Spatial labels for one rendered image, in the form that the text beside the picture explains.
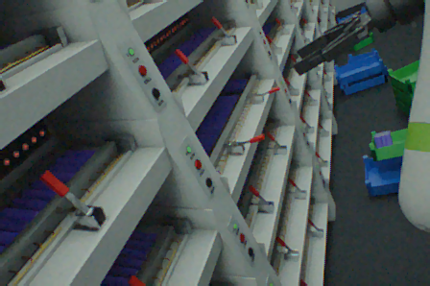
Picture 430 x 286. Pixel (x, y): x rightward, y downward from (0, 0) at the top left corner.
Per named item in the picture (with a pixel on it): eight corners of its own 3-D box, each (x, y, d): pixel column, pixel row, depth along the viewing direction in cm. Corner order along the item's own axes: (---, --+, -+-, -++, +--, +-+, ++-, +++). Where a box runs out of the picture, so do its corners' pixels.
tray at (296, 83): (308, 65, 186) (307, 39, 179) (298, 122, 138) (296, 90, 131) (271, 67, 193) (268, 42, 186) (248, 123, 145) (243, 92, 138)
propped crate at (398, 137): (374, 147, 177) (370, 131, 176) (418, 137, 167) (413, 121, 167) (373, 161, 150) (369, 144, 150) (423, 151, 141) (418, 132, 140)
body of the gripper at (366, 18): (400, 28, 70) (358, 52, 75) (394, 17, 77) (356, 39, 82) (382, -4, 68) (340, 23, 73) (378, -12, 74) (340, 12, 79)
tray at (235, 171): (275, 89, 123) (273, 63, 118) (234, 212, 75) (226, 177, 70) (221, 92, 130) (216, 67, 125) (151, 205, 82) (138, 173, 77)
